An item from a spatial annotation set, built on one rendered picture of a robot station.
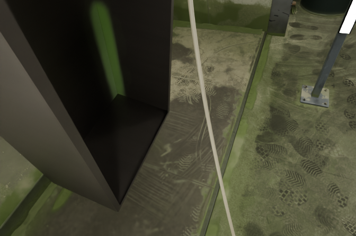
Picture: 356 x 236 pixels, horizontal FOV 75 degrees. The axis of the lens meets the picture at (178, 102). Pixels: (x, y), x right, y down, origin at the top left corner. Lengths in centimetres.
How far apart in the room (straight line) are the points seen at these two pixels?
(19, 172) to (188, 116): 121
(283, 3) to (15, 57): 242
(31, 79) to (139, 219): 129
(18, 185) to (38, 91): 144
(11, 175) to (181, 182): 106
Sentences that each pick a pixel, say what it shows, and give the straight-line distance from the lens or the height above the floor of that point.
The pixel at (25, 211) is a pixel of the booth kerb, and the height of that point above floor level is 8.
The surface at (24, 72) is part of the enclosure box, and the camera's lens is 41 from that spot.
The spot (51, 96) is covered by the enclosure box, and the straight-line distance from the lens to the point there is 46.
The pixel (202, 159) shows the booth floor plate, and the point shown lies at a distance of 166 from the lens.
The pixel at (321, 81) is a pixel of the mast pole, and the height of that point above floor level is 18.
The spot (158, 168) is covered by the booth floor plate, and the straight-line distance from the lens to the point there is 168.
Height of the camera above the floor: 151
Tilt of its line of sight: 48 degrees down
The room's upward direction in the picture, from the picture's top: 12 degrees counter-clockwise
